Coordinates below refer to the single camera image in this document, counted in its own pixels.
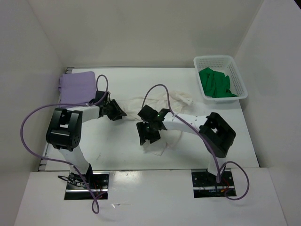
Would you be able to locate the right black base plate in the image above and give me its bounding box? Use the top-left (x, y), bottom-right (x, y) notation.
top-left (191, 169), bottom-right (236, 198)

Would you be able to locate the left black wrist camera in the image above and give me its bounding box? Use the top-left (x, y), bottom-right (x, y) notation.
top-left (94, 91), bottom-right (110, 106)

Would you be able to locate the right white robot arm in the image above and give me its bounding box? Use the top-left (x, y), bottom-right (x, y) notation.
top-left (136, 108), bottom-right (236, 183)

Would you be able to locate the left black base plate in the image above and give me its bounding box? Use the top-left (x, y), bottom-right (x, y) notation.
top-left (58, 172), bottom-right (109, 201)

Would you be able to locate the white plastic basket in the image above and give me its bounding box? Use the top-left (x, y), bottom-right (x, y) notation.
top-left (193, 55), bottom-right (248, 103)

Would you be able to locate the green t-shirt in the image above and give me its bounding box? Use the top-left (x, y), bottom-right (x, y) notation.
top-left (198, 67), bottom-right (237, 98)

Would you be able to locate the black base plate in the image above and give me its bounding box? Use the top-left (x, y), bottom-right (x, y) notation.
top-left (191, 169), bottom-right (236, 198)
top-left (58, 172), bottom-right (109, 201)

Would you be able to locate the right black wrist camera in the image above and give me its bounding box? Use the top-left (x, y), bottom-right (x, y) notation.
top-left (137, 105), bottom-right (158, 121)

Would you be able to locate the purple t-shirt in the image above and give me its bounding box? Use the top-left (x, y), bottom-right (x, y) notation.
top-left (58, 71), bottom-right (96, 104)

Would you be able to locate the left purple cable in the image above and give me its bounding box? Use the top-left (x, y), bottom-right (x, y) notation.
top-left (20, 74), bottom-right (109, 214)

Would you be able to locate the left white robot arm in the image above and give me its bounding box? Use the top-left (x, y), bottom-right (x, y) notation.
top-left (46, 99), bottom-right (127, 183)

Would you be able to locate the cream white t-shirt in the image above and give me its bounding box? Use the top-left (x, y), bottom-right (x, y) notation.
top-left (118, 91), bottom-right (195, 156)

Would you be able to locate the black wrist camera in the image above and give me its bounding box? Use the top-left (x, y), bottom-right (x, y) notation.
top-left (94, 91), bottom-right (110, 106)
top-left (137, 105), bottom-right (158, 121)

